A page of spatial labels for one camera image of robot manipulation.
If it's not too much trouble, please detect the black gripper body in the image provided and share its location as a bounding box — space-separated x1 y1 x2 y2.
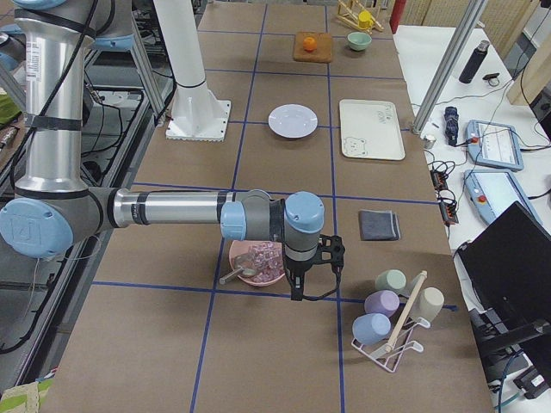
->
285 256 311 287

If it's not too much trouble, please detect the white round plate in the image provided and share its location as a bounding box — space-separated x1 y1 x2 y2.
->
268 104 318 139

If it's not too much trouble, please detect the orange mandarin fruit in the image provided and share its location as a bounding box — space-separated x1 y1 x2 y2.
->
302 36 318 52

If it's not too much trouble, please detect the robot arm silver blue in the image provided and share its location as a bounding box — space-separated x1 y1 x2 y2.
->
1 1 329 300

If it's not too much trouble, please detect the cream bear tray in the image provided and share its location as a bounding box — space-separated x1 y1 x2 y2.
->
339 99 406 161

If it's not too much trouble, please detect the pink bowl with ice cubes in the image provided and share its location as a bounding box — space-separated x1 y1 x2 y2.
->
229 241 285 287

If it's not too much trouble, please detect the metal scoop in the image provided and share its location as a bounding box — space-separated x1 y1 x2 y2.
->
219 253 257 285

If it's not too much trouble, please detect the blue cup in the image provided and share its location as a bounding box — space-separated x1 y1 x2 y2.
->
352 313 391 345

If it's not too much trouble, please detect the grey folded cloth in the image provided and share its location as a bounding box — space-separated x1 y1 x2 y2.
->
358 210 401 241

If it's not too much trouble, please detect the purple cup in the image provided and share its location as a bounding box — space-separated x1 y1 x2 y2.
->
363 290 399 317

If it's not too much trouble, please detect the green cup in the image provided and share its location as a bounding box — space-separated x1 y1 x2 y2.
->
375 269 407 294

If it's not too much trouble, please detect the beige cup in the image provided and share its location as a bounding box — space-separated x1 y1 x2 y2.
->
418 287 444 322

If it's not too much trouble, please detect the black power strip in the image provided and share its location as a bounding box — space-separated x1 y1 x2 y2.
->
430 170 459 227

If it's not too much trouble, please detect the small metal cup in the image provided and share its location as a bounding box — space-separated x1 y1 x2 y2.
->
422 134 436 150

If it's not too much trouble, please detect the near teach pendant tablet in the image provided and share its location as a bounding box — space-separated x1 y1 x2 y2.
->
464 170 542 225

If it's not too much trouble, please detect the teach pendant tablet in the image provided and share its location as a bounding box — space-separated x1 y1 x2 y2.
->
464 170 542 225
465 120 524 171

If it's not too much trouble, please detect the black laptop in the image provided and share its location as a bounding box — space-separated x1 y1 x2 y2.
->
459 201 550 379

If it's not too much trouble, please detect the wooden cutting board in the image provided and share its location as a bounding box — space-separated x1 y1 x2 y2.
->
293 32 332 64

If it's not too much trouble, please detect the dark blue folded umbrella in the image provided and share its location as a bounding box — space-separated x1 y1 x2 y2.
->
444 106 459 146

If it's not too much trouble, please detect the far teach pendant tablet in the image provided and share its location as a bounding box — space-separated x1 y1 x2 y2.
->
465 120 524 171

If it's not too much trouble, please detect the mint green bowl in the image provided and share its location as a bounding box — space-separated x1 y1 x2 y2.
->
347 32 372 52

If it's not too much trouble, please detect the black water bottle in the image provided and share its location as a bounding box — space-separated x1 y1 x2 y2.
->
459 40 490 84

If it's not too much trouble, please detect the wooden mug rack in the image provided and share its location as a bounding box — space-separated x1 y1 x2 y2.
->
337 0 384 34

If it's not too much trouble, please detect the yellow cup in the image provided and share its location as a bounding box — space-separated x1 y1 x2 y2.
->
357 10 374 30

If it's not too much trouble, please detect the red cylinder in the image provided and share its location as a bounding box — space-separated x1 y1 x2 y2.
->
389 0 407 34

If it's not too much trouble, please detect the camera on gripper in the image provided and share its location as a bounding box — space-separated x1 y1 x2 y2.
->
314 234 345 268

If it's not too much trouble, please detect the white wire cup rack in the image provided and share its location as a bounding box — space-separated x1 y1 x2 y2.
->
351 270 431 373

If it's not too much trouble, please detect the aluminium frame post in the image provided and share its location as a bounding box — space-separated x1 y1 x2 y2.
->
411 0 487 135

